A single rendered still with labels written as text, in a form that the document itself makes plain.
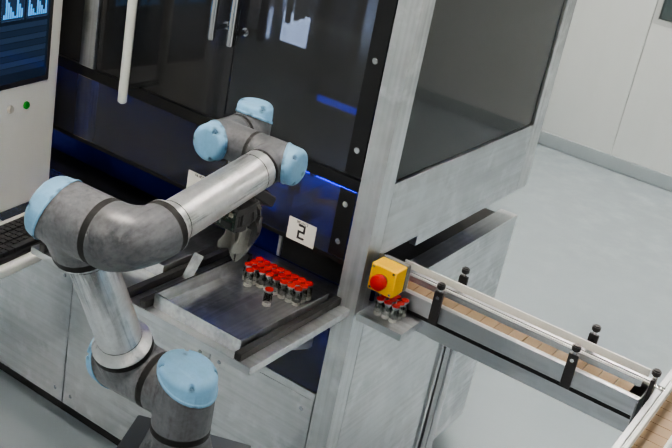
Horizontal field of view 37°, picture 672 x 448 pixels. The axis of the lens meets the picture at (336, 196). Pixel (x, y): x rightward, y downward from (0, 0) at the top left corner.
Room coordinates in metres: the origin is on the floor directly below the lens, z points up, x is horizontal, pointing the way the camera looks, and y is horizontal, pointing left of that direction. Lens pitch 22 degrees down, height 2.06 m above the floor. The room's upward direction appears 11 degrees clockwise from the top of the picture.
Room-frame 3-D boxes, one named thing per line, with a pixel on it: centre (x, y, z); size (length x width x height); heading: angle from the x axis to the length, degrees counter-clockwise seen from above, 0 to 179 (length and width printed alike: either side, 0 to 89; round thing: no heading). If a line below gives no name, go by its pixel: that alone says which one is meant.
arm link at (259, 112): (1.90, 0.20, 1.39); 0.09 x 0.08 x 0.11; 153
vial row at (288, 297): (2.19, 0.11, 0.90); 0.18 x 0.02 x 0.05; 60
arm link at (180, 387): (1.59, 0.21, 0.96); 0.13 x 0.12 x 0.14; 63
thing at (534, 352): (2.15, -0.48, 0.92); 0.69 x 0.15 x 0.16; 60
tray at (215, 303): (2.09, 0.17, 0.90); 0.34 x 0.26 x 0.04; 150
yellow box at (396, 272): (2.17, -0.16, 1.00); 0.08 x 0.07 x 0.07; 150
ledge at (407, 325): (2.20, -0.20, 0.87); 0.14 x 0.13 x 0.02; 150
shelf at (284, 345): (2.21, 0.29, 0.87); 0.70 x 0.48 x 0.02; 60
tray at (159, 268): (2.36, 0.41, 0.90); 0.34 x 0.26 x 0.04; 150
